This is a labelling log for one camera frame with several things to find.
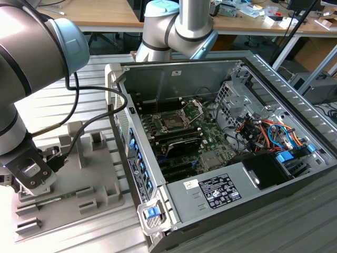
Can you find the grey computer tower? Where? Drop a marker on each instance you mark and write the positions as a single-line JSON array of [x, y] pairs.
[[316, 87]]

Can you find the blue case latch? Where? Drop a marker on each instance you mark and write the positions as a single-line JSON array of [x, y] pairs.
[[152, 213]]

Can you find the grey plastic parts rack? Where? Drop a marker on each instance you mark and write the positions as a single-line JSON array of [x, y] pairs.
[[79, 179]]

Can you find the CPU socket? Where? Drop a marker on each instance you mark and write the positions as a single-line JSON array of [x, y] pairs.
[[171, 122]]

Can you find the blue disk carrier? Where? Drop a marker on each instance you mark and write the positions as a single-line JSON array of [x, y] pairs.
[[285, 157]]

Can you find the grey power supply unit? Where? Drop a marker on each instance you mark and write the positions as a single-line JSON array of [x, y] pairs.
[[189, 205]]

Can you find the small white box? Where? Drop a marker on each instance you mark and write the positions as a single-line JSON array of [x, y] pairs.
[[273, 20]]

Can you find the green motherboard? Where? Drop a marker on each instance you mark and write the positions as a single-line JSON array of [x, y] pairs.
[[216, 142]]

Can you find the silver metal drive cage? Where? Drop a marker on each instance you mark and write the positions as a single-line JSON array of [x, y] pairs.
[[237, 102]]

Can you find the black expansion slot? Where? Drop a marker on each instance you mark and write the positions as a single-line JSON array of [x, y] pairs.
[[179, 164], [181, 175]]

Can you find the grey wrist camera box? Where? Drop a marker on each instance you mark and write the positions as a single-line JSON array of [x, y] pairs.
[[34, 182]]

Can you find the black expansion card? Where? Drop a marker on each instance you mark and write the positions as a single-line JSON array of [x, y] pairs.
[[184, 146]]

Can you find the silver disk drive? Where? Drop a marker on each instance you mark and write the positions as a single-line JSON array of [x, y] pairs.
[[226, 9]]

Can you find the black office chair base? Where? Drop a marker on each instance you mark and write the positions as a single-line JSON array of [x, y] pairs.
[[105, 39]]

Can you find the black tripod pole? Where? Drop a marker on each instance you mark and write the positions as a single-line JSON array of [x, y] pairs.
[[291, 37]]

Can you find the grey chipset heatsink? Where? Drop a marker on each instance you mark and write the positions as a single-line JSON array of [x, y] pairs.
[[210, 160]]

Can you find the light wooden desk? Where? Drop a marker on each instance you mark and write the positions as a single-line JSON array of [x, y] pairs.
[[110, 15]]

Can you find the black rating label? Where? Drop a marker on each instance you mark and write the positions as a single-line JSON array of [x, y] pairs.
[[219, 191]]

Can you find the open grey PC case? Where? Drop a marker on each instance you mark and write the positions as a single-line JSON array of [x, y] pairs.
[[158, 79]]

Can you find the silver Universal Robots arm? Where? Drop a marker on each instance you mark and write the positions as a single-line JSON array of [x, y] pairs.
[[26, 52]]

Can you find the black RAM slot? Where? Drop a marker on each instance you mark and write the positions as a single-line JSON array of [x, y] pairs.
[[168, 104], [179, 137], [168, 109], [168, 101], [179, 131]]

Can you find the white paper label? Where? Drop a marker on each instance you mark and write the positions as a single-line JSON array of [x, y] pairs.
[[190, 184]]

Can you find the green RAM stick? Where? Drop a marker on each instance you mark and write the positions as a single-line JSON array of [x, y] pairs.
[[63, 196]]

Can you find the brown cardboard box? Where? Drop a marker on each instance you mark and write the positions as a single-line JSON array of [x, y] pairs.
[[316, 52]]

